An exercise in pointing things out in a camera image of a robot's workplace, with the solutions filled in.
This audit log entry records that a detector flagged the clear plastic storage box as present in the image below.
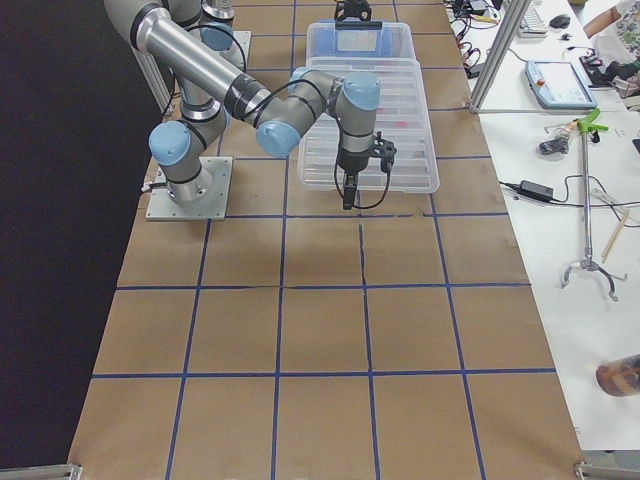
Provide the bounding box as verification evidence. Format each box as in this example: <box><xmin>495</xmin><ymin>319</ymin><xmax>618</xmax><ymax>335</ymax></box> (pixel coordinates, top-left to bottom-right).
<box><xmin>306</xmin><ymin>20</ymin><xmax>416</xmax><ymax>61</ymax></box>

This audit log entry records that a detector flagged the black computer mouse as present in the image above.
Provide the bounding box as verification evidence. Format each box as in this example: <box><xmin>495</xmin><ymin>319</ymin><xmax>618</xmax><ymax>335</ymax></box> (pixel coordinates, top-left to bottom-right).
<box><xmin>549</xmin><ymin>14</ymin><xmax>571</xmax><ymax>29</ymax></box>

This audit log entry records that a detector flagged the brown cylindrical bottle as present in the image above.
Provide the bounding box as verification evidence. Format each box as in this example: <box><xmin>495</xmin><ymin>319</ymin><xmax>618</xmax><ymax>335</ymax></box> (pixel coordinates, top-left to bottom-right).
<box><xmin>595</xmin><ymin>354</ymin><xmax>639</xmax><ymax>397</ymax></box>

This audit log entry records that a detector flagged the black power adapter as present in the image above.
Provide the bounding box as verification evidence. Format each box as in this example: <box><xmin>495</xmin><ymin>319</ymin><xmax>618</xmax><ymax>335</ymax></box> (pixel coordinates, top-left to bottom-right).
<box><xmin>500</xmin><ymin>180</ymin><xmax>554</xmax><ymax>203</ymax></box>

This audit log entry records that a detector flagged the reacher grabber tool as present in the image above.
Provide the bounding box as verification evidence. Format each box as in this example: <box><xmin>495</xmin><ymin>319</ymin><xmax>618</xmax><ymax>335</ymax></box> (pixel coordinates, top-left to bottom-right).
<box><xmin>561</xmin><ymin>108</ymin><xmax>619</xmax><ymax>302</ymax></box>

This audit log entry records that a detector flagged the black box latch handle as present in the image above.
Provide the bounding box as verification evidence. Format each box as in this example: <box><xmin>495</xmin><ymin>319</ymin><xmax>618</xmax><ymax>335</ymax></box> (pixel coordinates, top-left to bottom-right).
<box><xmin>334</xmin><ymin>19</ymin><xmax>383</xmax><ymax>30</ymax></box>

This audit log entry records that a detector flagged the clear plastic box lid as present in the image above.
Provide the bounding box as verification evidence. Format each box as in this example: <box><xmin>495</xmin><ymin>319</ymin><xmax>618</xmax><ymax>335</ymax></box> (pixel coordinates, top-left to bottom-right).
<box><xmin>297</xmin><ymin>56</ymin><xmax>441</xmax><ymax>195</ymax></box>

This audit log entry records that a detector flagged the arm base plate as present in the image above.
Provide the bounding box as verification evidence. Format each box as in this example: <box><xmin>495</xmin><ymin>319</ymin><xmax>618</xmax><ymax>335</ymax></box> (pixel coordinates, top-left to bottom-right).
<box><xmin>219</xmin><ymin>30</ymin><xmax>252</xmax><ymax>72</ymax></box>
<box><xmin>146</xmin><ymin>156</ymin><xmax>233</xmax><ymax>221</ymax></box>

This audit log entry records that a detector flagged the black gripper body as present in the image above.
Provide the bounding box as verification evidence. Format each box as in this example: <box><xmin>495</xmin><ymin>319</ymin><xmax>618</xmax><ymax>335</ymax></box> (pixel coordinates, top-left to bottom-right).
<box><xmin>336</xmin><ymin>131</ymin><xmax>397</xmax><ymax>175</ymax></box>
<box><xmin>334</xmin><ymin>0</ymin><xmax>372</xmax><ymax>20</ymax></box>

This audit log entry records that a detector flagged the teach pendant tablet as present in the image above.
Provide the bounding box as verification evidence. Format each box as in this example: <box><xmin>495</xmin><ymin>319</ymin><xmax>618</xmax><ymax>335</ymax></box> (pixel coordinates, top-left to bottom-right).
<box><xmin>524</xmin><ymin>60</ymin><xmax>597</xmax><ymax>110</ymax></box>

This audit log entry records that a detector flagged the aluminium frame post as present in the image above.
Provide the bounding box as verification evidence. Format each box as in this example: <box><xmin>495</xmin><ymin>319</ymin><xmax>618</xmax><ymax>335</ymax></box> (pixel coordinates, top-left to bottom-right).
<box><xmin>468</xmin><ymin>0</ymin><xmax>530</xmax><ymax>114</ymax></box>

